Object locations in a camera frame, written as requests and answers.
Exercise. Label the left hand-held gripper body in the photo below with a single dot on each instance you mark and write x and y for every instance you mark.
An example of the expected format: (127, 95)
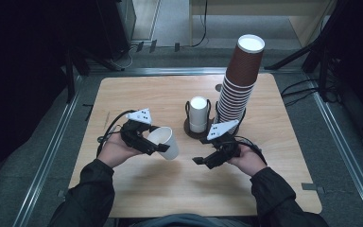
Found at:
(135, 135)

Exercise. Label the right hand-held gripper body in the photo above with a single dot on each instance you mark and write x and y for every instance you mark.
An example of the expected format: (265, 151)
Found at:
(228, 146)

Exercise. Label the white paper cup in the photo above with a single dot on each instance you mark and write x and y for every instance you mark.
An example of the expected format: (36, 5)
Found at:
(198, 110)
(164, 137)
(198, 128)

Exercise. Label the black double cup holder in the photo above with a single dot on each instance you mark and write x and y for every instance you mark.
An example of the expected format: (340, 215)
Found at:
(188, 128)

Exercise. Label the brown corrugated paper cup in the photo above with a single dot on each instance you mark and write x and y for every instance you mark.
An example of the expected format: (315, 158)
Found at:
(244, 66)

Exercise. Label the person's left hand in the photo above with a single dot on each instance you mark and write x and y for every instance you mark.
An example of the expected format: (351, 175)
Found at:
(116, 151)

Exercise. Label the person's right hand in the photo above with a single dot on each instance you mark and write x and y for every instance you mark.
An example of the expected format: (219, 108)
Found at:
(250, 162)

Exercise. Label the round table grommet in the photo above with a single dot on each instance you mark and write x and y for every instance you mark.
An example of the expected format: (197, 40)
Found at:
(218, 87)

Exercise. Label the person's torso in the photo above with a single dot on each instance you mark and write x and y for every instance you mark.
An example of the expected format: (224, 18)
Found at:
(186, 220)

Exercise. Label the black tripod stand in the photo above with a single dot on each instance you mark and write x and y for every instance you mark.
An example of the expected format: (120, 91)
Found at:
(323, 72)
(70, 82)

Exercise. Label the grey tape piece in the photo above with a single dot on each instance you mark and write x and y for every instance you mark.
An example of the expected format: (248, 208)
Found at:
(312, 187)
(61, 193)

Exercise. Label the dark cabinet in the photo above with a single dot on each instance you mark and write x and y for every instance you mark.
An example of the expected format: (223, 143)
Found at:
(116, 28)

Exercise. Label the dark curtain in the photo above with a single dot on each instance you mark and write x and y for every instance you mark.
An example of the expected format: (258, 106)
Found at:
(19, 78)

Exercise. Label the light wooden shelf unit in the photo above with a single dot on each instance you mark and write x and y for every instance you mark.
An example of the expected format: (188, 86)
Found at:
(302, 22)

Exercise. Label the metal floor rail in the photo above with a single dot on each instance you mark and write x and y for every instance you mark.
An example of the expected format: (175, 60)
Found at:
(48, 157)
(343, 157)
(170, 71)

